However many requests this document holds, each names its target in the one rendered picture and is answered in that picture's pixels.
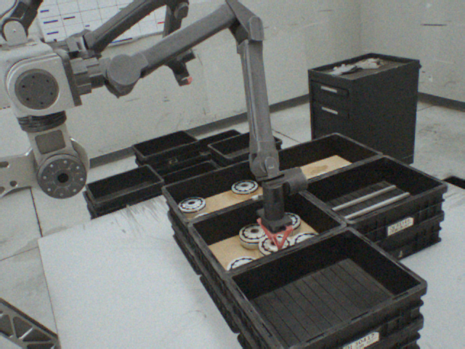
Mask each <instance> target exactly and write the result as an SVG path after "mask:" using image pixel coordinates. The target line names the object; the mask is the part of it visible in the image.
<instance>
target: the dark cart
mask: <svg viewBox="0 0 465 349"><path fill-rule="evenodd" d="M362 59H364V60H370V59H374V60H378V59H381V60H383V61H384V62H386V63H387V65H381V66H379V68H364V69H359V70H355V72H352V73H345V74H342V75H339V76H335V75H332V74H329V73H331V72H333V71H334V70H333V69H334V68H335V67H339V68H340V67H341V64H344V66H346V65H348V64H350V65H353V64H355V63H357V62H358V61H361V60H362ZM419 69H420V60H416V59H410V58H405V57H396V56H391V55H383V54H377V53H369V54H366V55H361V56H358V57H351V58H347V59H344V60H340V61H337V62H335V63H329V64H327V65H322V66H319V67H316V68H311V69H308V70H307V72H308V86H309V100H310V129H311V140H314V139H316V138H319V137H323V136H326V135H329V134H333V133H339V134H341V135H344V136H346V137H349V138H351V139H353V140H355V141H358V142H359V143H361V144H363V145H366V146H368V147H369V148H372V149H374V150H376V151H379V152H381V153H383V156H390V157H392V158H394V159H397V160H398V161H401V162H403V163H404V164H407V165H410V164H413V157H414V145H415V133H416V113H417V102H418V90H419Z"/></svg>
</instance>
